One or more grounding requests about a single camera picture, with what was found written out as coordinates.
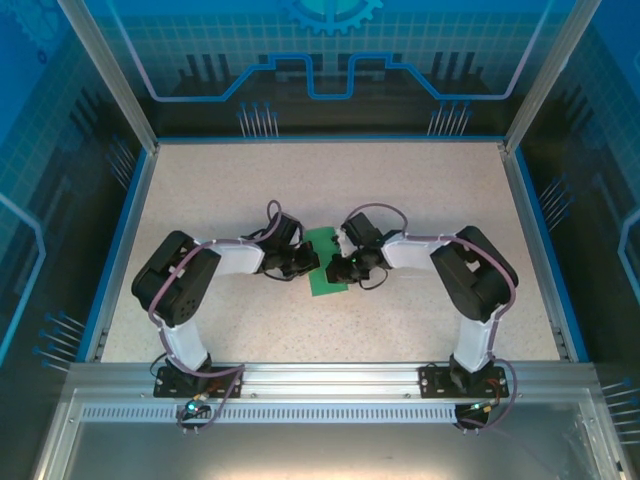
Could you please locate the green cloth piece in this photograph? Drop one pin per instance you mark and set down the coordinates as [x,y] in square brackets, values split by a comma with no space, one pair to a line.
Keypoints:
[320,285]

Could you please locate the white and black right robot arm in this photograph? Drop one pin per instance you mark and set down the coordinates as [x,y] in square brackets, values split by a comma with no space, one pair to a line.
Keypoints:
[475,280]

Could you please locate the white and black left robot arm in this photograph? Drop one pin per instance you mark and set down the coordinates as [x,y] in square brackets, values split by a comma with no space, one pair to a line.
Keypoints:
[180,285]

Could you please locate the slotted metal strip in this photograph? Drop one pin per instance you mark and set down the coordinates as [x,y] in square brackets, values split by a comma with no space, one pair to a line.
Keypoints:
[325,414]

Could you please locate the left connector board green light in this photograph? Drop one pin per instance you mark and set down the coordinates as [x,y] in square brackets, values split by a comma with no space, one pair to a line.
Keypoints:
[192,410]

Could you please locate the connector board green light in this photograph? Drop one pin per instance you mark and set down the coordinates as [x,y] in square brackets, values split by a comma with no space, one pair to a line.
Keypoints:
[480,407]
[192,410]

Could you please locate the right connector board green light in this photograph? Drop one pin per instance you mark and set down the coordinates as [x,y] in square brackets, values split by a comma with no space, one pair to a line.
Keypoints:
[480,407]

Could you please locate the aluminium mounting rail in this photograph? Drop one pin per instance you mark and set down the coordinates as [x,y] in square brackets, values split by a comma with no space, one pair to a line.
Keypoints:
[330,380]

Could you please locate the aluminium back rail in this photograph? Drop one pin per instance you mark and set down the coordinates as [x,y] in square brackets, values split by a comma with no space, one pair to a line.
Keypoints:
[330,140]

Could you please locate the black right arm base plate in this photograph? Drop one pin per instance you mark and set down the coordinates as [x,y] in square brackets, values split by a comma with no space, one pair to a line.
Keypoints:
[435,382]

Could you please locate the aluminium side rail blue trim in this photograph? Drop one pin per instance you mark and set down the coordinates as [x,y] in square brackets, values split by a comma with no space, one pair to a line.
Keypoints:
[125,250]
[535,250]

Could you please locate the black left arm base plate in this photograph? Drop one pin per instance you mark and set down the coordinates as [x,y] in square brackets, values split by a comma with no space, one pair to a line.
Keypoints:
[170,385]

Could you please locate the aluminium frame post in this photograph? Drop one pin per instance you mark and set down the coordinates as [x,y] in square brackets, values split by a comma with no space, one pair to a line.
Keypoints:
[550,75]
[120,90]

